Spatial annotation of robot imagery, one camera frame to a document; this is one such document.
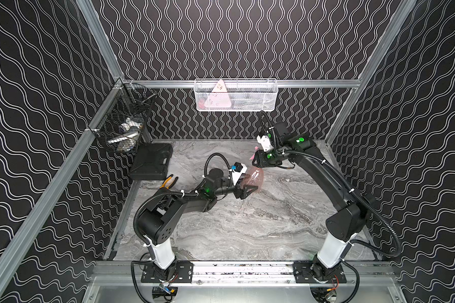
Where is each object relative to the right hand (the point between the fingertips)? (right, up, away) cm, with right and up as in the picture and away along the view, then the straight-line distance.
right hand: (256, 161), depth 81 cm
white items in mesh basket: (-57, +14, +5) cm, 59 cm away
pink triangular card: (-17, +30, +9) cm, 36 cm away
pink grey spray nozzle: (-2, +2, -3) cm, 4 cm away
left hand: (-1, -8, +2) cm, 8 cm away
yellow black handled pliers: (-45, -10, +20) cm, 50 cm away
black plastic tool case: (-55, 0, +22) cm, 59 cm away
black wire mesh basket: (-64, +31, +17) cm, 73 cm away
